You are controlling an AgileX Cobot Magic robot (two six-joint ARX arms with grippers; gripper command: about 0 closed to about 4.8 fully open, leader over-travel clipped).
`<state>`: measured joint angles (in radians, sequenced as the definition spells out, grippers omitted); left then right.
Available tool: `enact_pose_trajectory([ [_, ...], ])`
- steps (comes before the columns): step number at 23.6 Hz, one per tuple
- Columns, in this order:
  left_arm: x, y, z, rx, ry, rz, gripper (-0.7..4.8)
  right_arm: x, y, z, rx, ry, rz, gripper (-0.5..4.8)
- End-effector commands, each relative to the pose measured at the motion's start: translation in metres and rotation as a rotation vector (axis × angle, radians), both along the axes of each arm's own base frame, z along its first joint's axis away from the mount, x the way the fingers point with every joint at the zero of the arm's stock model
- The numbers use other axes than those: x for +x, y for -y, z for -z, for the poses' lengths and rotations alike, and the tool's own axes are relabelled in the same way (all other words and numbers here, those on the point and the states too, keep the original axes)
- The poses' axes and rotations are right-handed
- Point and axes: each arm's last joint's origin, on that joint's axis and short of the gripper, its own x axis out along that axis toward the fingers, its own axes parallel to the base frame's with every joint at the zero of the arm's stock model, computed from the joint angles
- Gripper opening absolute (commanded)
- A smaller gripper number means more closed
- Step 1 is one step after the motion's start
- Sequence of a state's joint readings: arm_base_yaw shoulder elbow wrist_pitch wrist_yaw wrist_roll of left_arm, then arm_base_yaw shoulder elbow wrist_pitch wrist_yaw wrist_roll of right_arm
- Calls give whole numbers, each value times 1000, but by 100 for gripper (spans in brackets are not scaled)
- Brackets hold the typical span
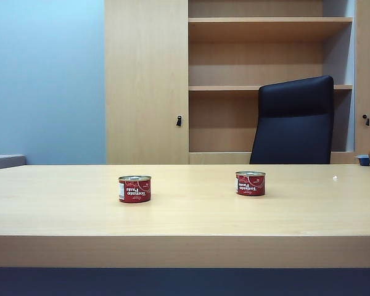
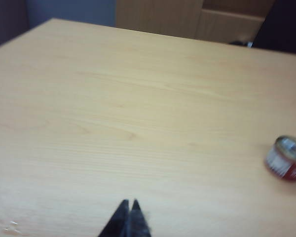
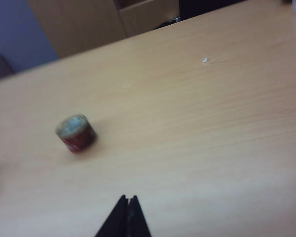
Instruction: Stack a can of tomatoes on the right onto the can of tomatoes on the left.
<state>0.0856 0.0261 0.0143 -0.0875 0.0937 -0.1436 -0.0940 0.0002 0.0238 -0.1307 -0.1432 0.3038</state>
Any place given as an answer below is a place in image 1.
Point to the light wood shelf cabinet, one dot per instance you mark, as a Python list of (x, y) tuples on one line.
[(145, 77)]

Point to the red tomato paste can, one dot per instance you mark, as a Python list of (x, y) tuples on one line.
[(251, 185), (135, 191)]

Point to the black cabinet key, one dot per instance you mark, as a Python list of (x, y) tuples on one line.
[(179, 121), (366, 120)]

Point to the grey low ledge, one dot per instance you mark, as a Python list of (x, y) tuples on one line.
[(4, 161)]

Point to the black office chair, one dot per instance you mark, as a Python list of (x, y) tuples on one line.
[(293, 129)]

